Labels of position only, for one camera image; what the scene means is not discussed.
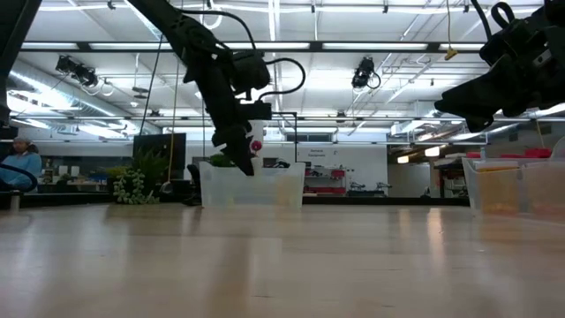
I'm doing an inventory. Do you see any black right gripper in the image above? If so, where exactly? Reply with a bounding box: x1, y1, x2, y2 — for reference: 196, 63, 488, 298
434, 57, 565, 133

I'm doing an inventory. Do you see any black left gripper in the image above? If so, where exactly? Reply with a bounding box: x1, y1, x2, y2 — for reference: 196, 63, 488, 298
205, 90, 256, 177

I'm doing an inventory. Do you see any clear plastic bin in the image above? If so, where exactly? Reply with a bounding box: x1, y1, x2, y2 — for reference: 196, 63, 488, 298
461, 152, 565, 220
199, 160, 307, 208

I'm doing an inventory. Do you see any green leafy potted plant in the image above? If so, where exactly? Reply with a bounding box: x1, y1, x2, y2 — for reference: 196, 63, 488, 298
208, 152, 235, 168

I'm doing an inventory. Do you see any white printed banner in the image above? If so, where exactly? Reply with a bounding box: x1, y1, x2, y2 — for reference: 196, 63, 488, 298
246, 119, 266, 160

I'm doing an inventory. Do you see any black monitor screen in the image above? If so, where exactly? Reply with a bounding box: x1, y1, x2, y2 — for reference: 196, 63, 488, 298
132, 132, 187, 183

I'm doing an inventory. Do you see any red and white cart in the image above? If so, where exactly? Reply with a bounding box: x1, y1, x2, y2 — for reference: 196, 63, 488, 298
304, 165, 349, 196

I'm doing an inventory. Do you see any black ceiling-hung device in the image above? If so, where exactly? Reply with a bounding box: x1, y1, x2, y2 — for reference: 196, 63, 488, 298
350, 56, 377, 90
55, 55, 99, 88

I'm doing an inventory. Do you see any person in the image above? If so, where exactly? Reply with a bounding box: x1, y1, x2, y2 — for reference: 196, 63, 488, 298
0, 136, 43, 192

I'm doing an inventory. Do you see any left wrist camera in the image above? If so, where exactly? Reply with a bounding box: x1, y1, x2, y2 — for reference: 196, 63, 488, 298
240, 100, 274, 121

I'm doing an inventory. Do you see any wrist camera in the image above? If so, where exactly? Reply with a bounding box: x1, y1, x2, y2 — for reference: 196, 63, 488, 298
478, 19, 555, 70
240, 100, 274, 121

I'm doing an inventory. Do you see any yellow hanging hook cord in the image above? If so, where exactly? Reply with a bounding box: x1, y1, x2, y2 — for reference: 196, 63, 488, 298
444, 0, 458, 62

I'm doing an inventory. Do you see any black upright bracket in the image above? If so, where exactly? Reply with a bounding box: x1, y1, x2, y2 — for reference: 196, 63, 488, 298
185, 163, 202, 207

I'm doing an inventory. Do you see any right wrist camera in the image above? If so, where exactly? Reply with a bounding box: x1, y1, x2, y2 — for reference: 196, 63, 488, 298
478, 19, 555, 70

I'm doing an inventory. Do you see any tan hanging cord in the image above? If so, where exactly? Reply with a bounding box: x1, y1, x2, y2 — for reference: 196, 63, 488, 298
160, 57, 180, 196

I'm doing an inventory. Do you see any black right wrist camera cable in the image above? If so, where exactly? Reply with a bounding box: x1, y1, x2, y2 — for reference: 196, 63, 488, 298
469, 0, 516, 41

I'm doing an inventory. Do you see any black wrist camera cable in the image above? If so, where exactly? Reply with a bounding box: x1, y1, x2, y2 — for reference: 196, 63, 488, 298
469, 0, 516, 41
176, 8, 307, 101

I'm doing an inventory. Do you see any black left wrist camera cable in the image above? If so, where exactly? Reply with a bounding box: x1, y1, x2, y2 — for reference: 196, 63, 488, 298
176, 8, 307, 101

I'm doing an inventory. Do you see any black hanging cord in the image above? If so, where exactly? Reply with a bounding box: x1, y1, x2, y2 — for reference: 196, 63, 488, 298
139, 34, 165, 136

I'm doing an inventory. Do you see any black aluminium table frame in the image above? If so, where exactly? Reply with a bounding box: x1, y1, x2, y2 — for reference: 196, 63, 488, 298
0, 193, 471, 208

